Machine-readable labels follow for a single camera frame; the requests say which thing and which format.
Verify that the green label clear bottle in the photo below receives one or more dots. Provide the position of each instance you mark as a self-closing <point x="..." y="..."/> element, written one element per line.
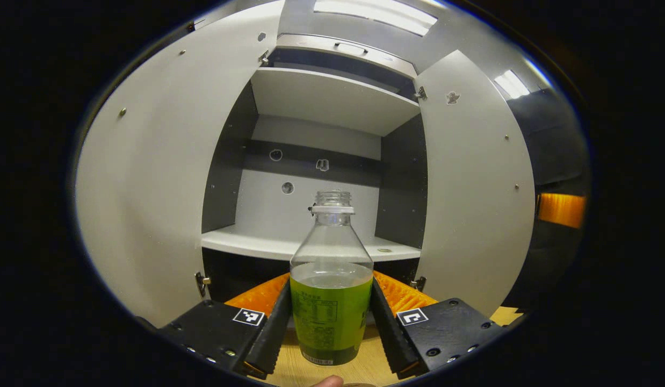
<point x="331" y="312"/>

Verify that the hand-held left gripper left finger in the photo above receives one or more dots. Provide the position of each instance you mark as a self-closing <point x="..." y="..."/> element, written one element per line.
<point x="273" y="333"/>

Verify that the small ceiling light panel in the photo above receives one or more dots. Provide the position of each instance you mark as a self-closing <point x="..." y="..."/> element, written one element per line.
<point x="511" y="84"/>

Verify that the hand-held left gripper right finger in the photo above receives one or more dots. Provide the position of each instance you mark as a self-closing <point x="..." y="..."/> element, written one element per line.
<point x="389" y="333"/>

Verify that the white cabinet door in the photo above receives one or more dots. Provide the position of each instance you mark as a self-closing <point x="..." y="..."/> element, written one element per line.
<point x="472" y="204"/>
<point x="150" y="177"/>

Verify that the large ceiling light panel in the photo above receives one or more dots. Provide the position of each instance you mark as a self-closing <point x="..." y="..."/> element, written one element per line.
<point x="381" y="13"/>

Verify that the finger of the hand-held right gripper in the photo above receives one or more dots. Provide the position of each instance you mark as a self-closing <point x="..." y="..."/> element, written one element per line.
<point x="561" y="209"/>

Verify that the white and grey cabinet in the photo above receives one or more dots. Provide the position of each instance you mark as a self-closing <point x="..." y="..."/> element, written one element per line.
<point x="332" y="97"/>

